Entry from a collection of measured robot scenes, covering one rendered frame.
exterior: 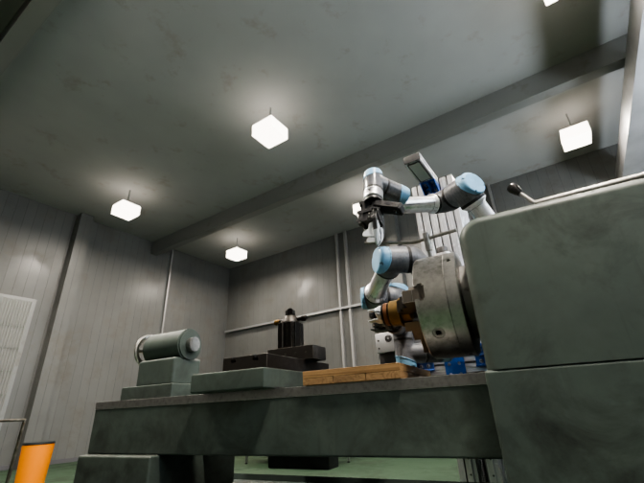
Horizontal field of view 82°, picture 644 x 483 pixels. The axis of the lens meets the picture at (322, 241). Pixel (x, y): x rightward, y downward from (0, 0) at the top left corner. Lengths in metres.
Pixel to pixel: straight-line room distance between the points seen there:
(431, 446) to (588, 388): 0.37
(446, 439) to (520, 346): 0.29
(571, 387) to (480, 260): 0.33
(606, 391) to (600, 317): 0.15
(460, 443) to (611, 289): 0.48
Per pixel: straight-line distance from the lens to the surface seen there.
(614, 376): 0.99
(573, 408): 0.98
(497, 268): 1.02
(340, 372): 1.13
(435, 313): 1.09
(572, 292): 1.01
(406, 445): 1.08
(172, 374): 1.71
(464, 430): 1.05
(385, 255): 1.57
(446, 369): 1.84
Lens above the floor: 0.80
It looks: 24 degrees up
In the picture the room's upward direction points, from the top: 3 degrees counter-clockwise
